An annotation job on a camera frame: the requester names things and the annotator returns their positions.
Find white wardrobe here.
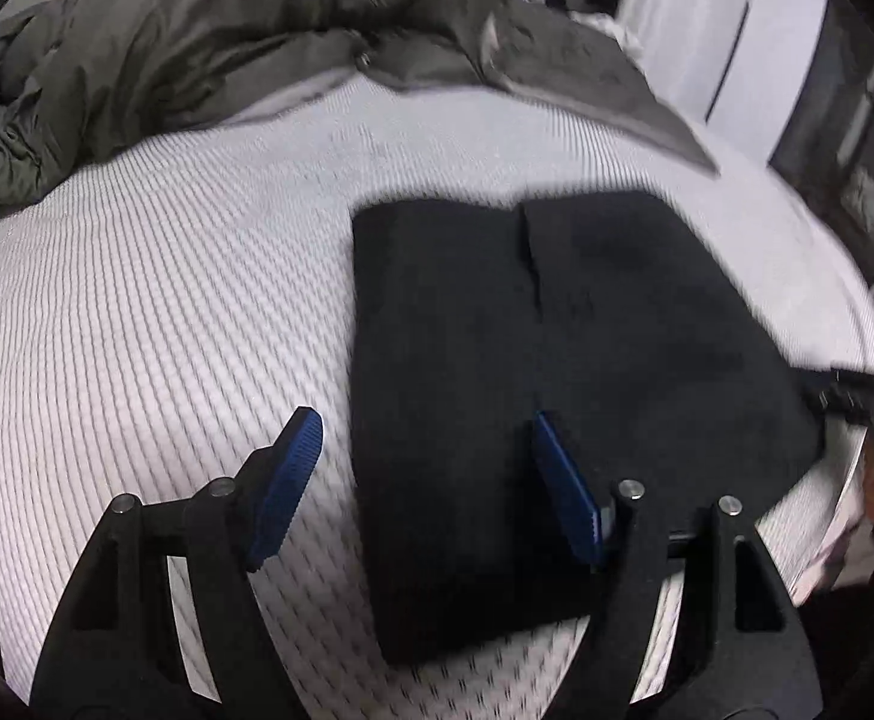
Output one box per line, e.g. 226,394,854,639
617,0,835,166

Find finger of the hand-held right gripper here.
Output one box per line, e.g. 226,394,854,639
807,367,874,432

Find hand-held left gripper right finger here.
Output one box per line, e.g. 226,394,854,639
530,411,820,720

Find black pants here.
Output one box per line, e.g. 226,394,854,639
350,191,820,667

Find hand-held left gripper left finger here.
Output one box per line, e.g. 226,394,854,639
28,406,325,720

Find grey puffer jacket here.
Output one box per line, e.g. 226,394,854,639
0,0,723,211

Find dark shelf unit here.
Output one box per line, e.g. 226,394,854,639
770,0,874,278

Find white grey garment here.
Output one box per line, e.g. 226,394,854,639
567,11,646,57

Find white textured mattress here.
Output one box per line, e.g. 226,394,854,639
0,75,874,706

